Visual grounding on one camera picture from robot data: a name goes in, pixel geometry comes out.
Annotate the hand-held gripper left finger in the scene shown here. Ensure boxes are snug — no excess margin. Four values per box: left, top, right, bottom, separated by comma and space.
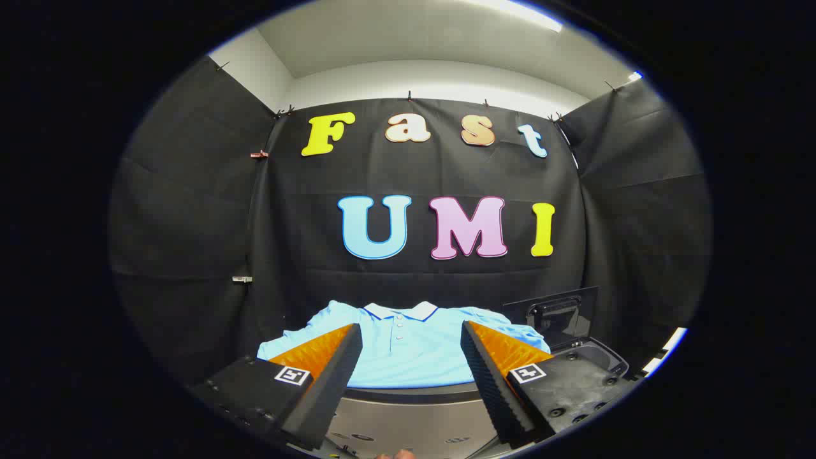
191, 323, 364, 451

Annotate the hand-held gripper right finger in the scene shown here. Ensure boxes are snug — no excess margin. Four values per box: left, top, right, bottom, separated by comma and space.
460, 321, 629, 447

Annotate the light blue polo shirt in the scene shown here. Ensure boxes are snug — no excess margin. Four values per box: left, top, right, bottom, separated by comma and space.
257, 301, 552, 390

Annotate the dark washing machine lid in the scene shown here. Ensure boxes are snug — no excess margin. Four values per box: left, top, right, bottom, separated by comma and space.
502, 286, 600, 349

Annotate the grey washing machine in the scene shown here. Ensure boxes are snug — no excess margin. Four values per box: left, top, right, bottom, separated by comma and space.
548, 337, 630, 383

